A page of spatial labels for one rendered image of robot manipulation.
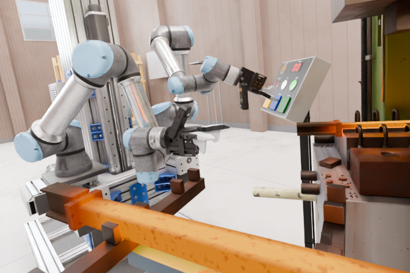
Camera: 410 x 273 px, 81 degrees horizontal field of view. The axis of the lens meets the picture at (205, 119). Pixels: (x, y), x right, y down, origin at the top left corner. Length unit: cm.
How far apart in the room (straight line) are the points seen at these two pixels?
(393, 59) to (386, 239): 52
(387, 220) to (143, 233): 41
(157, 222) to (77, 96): 70
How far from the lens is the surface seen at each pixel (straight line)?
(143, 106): 95
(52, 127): 101
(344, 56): 438
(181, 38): 135
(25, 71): 909
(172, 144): 79
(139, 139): 82
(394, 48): 90
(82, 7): 146
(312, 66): 109
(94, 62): 84
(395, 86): 90
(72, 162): 118
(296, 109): 107
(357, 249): 57
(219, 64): 101
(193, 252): 25
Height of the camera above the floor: 115
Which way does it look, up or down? 9 degrees down
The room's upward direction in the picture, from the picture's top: 6 degrees counter-clockwise
